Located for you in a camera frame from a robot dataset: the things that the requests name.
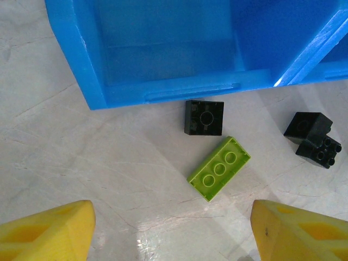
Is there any black lego brick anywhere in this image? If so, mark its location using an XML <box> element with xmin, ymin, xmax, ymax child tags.
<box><xmin>184</xmin><ymin>100</ymin><xmax>225</xmax><ymax>136</ymax></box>
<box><xmin>295</xmin><ymin>134</ymin><xmax>343</xmax><ymax>170</ymax></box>
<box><xmin>283</xmin><ymin>111</ymin><xmax>334</xmax><ymax>147</ymax></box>

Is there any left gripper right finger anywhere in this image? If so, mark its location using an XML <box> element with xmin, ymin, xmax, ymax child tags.
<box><xmin>249</xmin><ymin>199</ymin><xmax>348</xmax><ymax>261</ymax></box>

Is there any blue three-compartment bin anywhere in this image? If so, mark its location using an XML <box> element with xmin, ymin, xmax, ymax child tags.
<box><xmin>43</xmin><ymin>0</ymin><xmax>348</xmax><ymax>111</ymax></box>

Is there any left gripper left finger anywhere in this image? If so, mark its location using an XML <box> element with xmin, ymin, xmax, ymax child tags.
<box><xmin>0</xmin><ymin>200</ymin><xmax>96</xmax><ymax>261</ymax></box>

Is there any green lego brick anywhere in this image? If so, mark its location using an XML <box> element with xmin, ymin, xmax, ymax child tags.
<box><xmin>186</xmin><ymin>135</ymin><xmax>252</xmax><ymax>202</ymax></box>

